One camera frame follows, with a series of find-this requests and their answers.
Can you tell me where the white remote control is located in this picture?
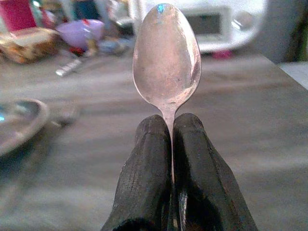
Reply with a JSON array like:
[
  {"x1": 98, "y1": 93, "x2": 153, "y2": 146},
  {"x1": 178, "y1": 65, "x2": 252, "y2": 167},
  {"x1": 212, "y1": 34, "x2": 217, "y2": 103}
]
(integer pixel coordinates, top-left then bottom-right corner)
[{"x1": 55, "y1": 59, "x2": 84, "y2": 77}]

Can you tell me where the red box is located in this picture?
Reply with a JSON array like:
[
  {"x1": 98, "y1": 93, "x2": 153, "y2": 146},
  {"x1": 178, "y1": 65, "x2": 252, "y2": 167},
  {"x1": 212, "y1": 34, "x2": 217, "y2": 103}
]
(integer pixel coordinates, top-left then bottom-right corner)
[{"x1": 0, "y1": 0, "x2": 38, "y2": 32}]

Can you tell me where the grey round plate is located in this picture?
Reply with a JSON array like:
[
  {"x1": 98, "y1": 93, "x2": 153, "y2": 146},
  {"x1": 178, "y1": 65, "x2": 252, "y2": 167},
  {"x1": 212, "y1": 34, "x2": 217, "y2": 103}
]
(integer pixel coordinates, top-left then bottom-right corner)
[{"x1": 0, "y1": 99, "x2": 50, "y2": 157}]

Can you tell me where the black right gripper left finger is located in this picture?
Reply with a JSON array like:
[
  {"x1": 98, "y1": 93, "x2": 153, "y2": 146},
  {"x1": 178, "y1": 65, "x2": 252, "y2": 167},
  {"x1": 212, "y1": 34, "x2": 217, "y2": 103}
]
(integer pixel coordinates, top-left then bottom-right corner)
[{"x1": 100, "y1": 114, "x2": 173, "y2": 231}]

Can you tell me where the white microwave oven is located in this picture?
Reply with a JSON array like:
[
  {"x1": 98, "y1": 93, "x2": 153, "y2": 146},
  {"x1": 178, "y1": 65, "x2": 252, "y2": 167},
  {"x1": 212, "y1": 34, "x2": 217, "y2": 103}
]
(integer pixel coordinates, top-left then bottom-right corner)
[{"x1": 179, "y1": 5, "x2": 244, "y2": 52}]

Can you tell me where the purple plastic bag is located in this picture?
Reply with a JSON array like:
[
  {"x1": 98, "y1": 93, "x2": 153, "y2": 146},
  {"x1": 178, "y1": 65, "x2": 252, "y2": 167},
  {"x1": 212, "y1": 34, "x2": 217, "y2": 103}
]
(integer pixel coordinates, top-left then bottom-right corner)
[{"x1": 55, "y1": 19, "x2": 105, "y2": 50}]

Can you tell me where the patterned brown box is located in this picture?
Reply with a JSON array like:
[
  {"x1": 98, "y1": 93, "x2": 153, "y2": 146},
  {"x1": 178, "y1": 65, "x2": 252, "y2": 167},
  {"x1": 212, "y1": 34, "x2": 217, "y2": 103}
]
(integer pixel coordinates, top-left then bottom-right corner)
[{"x1": 0, "y1": 26, "x2": 61, "y2": 64}]

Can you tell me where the silver metal spoon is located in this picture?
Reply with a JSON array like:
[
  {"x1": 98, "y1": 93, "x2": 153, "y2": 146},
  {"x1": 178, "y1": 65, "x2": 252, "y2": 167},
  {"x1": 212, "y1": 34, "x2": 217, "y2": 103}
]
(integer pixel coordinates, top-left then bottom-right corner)
[{"x1": 132, "y1": 2, "x2": 202, "y2": 183}]

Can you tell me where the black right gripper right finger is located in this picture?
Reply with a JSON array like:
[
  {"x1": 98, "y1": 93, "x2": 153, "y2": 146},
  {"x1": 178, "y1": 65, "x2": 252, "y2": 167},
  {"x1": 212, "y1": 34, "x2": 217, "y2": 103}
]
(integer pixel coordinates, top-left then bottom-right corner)
[{"x1": 172, "y1": 113, "x2": 259, "y2": 231}]

